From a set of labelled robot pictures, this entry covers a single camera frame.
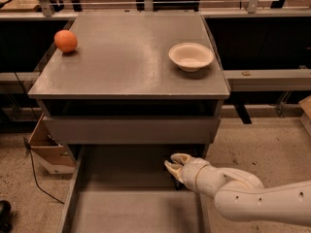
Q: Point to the grey metal bench rail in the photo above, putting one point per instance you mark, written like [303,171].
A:
[269,80]

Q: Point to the orange fruit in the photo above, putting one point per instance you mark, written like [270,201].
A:
[65,40]

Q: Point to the closed grey top drawer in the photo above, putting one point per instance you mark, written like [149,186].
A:
[132,130]

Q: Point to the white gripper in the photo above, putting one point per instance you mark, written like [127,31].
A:
[191,172]

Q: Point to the black shoe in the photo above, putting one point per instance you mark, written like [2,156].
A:
[5,209]

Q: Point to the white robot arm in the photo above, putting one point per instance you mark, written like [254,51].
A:
[241,196]

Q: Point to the open cardboard box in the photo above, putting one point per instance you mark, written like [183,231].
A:
[51,155]

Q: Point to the grey drawer cabinet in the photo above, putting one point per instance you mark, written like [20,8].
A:
[121,68]

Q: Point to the open grey middle drawer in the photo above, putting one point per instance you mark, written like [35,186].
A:
[127,189]

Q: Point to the white paper bowl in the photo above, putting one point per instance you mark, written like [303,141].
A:
[191,57]

